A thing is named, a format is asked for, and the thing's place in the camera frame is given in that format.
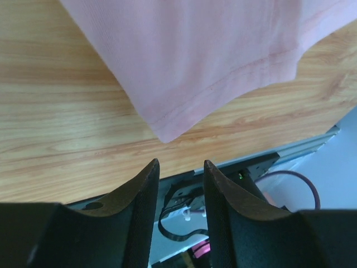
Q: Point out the pink t-shirt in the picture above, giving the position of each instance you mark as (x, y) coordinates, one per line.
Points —
(178, 61)

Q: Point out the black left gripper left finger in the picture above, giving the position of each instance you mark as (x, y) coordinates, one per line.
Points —
(114, 231)

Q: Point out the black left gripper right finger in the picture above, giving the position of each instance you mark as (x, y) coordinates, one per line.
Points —
(246, 231)

